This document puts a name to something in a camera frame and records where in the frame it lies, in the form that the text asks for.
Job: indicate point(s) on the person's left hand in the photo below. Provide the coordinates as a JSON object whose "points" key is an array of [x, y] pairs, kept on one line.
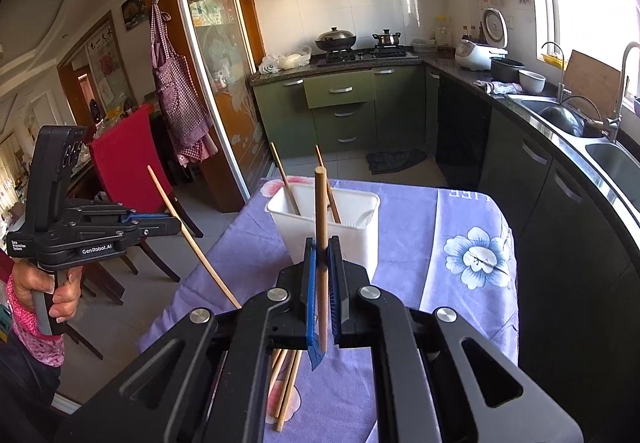
{"points": [[65, 295]]}

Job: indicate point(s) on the black wok with lid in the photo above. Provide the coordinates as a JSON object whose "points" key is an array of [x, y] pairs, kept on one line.
{"points": [[335, 40]]}

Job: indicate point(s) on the person's left forearm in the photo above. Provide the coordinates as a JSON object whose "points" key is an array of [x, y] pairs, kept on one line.
{"points": [[35, 338]]}

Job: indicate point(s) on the crumpled dishcloth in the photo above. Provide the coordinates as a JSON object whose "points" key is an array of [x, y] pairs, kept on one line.
{"points": [[497, 87]]}

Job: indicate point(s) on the black gas stove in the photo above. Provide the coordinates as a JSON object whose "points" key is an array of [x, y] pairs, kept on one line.
{"points": [[370, 55]]}

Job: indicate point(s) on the black inner cooker pot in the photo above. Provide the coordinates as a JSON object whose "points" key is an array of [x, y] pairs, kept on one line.
{"points": [[505, 69]]}

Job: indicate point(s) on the red cushioned chair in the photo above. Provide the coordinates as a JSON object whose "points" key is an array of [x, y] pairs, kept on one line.
{"points": [[127, 158]]}

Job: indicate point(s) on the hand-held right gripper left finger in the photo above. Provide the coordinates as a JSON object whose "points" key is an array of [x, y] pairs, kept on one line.
{"points": [[312, 283]]}

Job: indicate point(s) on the dark floor mat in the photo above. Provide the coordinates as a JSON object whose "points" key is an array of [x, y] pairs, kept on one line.
{"points": [[395, 162]]}

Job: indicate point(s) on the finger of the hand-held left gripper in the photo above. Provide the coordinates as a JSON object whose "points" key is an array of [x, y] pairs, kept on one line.
{"points": [[150, 214], [160, 227]]}

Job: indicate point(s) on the green lower cabinets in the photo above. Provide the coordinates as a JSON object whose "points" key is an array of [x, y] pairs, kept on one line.
{"points": [[340, 90]]}

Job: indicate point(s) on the steel pot with lid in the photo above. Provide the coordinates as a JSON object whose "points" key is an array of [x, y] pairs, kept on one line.
{"points": [[387, 39]]}

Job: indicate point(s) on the checkered apron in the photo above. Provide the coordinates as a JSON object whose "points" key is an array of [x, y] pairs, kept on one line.
{"points": [[180, 98]]}

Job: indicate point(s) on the white rice cooker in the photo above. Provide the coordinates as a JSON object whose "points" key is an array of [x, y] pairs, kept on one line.
{"points": [[475, 55]]}

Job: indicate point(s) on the cooking oil bottle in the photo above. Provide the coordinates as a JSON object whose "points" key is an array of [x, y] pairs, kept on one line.
{"points": [[442, 30]]}

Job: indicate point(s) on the wooden cutting board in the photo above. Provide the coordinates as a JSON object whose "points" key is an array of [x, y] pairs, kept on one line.
{"points": [[595, 83]]}

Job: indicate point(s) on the dark framed picture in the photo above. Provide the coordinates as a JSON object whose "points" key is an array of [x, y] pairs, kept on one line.
{"points": [[136, 10]]}

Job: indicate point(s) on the dark sauce bottles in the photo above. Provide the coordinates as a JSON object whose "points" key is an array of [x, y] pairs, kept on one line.
{"points": [[472, 34]]}

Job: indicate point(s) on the white plastic bag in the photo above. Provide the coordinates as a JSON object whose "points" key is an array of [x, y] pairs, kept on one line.
{"points": [[285, 60]]}

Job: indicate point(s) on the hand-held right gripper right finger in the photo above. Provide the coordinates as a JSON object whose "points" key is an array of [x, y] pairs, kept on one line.
{"points": [[336, 283]]}

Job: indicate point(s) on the purple floral tablecloth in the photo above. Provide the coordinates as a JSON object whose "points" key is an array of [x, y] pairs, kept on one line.
{"points": [[440, 323]]}

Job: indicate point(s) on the wall poster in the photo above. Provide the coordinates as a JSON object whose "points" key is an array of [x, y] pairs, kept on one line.
{"points": [[107, 65]]}

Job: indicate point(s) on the small steel faucet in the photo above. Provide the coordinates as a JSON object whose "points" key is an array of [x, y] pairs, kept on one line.
{"points": [[561, 68]]}

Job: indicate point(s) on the white bowl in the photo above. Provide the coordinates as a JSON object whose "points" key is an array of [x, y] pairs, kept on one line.
{"points": [[531, 82]]}

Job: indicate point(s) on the yellow windowsill tray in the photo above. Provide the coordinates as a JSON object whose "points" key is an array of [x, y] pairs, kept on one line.
{"points": [[554, 60]]}

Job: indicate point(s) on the steel double sink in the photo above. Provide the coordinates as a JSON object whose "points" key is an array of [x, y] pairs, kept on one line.
{"points": [[615, 163]]}

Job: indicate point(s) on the white plastic utensil holder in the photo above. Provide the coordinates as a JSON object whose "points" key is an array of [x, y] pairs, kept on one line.
{"points": [[355, 243]]}

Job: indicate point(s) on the frosted glass sliding door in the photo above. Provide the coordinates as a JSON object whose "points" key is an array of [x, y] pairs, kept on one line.
{"points": [[220, 73]]}

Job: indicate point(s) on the tall steel faucet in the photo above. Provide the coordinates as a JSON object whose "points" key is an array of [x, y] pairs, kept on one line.
{"points": [[620, 88]]}

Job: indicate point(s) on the pile of wooden chopsticks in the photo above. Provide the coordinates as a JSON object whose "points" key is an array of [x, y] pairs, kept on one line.
{"points": [[285, 383]]}

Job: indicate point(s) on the long wooden chopstick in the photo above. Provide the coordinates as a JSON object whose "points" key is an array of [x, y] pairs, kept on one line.
{"points": [[331, 198], [321, 203], [190, 233], [285, 178]]}

